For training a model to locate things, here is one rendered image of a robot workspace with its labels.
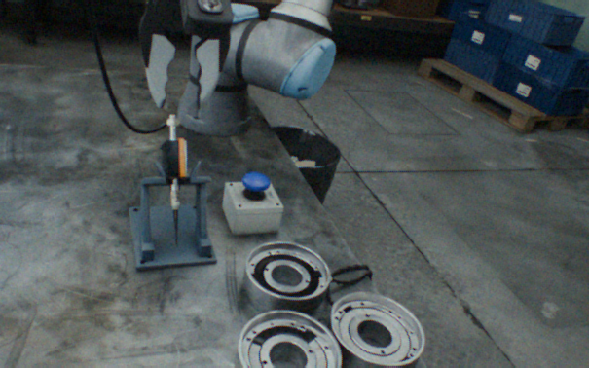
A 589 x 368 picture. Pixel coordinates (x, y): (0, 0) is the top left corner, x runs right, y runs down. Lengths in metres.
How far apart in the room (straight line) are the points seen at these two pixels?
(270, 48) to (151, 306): 0.49
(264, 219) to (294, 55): 0.30
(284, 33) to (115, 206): 0.40
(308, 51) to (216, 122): 0.23
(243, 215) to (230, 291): 0.12
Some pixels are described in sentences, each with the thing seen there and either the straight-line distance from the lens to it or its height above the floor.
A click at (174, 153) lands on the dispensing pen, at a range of 0.64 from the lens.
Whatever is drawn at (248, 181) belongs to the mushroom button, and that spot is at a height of 0.87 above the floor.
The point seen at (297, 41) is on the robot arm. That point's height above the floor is 1.01.
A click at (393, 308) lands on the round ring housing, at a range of 0.62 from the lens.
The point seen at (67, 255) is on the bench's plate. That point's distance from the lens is 0.68.
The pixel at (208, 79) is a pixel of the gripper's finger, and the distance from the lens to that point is 0.62.
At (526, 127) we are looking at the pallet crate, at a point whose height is 0.06.
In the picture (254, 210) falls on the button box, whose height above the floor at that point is 0.84.
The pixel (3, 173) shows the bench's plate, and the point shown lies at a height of 0.80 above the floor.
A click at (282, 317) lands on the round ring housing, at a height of 0.83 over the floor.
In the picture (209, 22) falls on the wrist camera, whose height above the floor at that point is 1.11.
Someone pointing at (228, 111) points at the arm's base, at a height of 0.85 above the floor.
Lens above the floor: 1.23
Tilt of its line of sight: 30 degrees down
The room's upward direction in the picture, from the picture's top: 12 degrees clockwise
